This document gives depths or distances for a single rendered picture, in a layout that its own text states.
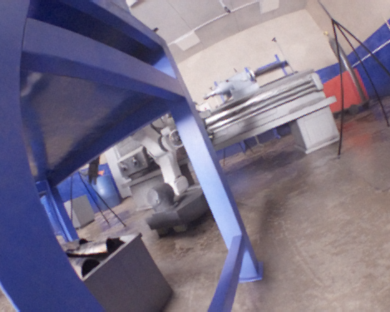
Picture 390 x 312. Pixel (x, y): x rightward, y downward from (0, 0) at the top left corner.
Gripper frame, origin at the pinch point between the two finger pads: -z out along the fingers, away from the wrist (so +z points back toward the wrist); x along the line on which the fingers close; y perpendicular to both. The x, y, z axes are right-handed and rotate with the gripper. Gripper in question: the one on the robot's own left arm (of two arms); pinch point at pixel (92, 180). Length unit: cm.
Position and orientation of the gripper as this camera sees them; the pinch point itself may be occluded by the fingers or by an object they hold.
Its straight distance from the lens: 125.5
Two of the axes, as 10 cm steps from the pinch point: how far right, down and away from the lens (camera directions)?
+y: -9.6, 0.0, -2.6
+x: -2.5, 2.9, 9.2
